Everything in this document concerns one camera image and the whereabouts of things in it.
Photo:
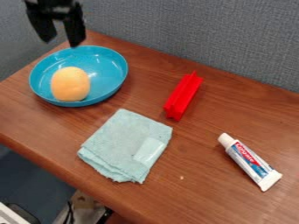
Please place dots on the items under table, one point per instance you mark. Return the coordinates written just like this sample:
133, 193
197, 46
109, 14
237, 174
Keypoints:
81, 211

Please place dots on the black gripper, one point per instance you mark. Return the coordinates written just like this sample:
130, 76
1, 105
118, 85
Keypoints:
41, 11

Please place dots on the white toothpaste tube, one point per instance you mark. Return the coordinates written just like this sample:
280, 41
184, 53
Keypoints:
251, 163

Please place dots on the blue plastic plate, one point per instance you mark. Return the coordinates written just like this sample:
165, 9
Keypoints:
104, 65

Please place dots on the red plastic block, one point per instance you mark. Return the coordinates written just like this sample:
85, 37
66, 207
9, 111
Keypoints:
181, 96

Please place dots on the light blue folded cloth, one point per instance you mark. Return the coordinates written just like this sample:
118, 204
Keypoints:
122, 149

